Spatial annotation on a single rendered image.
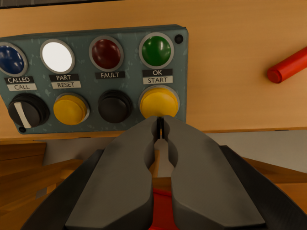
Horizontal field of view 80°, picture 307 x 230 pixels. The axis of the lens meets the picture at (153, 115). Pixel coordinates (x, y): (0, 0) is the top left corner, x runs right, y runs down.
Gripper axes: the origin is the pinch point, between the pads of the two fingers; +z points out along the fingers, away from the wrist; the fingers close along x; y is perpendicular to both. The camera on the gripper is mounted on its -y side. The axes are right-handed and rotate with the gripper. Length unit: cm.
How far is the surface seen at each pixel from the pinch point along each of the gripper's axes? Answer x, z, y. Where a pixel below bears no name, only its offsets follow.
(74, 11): -8.5, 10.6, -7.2
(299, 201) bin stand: 18.3, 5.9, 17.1
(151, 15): -0.5, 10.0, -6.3
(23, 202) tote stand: -74, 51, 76
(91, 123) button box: -5.9, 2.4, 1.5
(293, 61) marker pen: 11.5, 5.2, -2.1
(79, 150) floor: -49, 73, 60
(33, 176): -47, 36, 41
